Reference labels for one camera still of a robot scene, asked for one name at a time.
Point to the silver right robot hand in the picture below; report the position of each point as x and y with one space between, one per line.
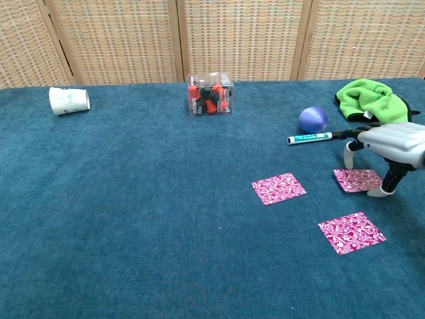
395 141

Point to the pink patterned card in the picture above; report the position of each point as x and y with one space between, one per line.
352 233
358 180
278 188

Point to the green cloth with black trim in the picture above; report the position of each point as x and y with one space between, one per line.
375 101

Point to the purple ball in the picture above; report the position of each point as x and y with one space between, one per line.
312 119

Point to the teal white marker black cap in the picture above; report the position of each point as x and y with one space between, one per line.
308 138

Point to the woven wooden screen panel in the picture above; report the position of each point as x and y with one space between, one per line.
244 38
116 40
23 43
365 36

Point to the clear box of red-black parts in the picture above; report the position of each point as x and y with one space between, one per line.
210 96

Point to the white paper cup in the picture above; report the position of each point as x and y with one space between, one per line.
68 101

